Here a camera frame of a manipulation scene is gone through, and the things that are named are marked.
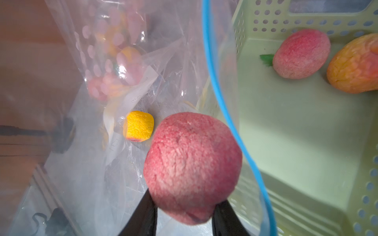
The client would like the light green perforated basket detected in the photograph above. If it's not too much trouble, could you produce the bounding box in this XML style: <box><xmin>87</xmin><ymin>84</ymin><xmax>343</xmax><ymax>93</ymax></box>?
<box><xmin>233</xmin><ymin>1</ymin><xmax>378</xmax><ymax>236</ymax></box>

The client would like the clear bag with pink dots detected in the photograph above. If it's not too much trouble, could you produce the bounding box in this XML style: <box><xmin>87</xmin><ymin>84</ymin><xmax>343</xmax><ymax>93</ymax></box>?
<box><xmin>46</xmin><ymin>1</ymin><xmax>147</xmax><ymax>101</ymax></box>

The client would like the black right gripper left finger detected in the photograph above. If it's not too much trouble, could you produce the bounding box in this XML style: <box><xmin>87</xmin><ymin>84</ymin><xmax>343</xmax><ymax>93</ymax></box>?
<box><xmin>118</xmin><ymin>189</ymin><xmax>158</xmax><ymax>236</ymax></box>

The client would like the yellow peach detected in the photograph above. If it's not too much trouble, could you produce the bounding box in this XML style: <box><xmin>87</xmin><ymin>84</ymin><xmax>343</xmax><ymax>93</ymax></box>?
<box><xmin>123</xmin><ymin>111</ymin><xmax>155</xmax><ymax>142</ymax></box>

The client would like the large pink peach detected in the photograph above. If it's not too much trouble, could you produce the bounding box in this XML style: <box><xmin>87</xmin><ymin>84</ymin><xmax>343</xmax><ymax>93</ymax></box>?
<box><xmin>326</xmin><ymin>33</ymin><xmax>378</xmax><ymax>94</ymax></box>

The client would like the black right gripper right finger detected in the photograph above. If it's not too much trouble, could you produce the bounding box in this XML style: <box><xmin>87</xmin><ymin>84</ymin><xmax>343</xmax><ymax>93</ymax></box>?
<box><xmin>212</xmin><ymin>200</ymin><xmax>250</xmax><ymax>236</ymax></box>

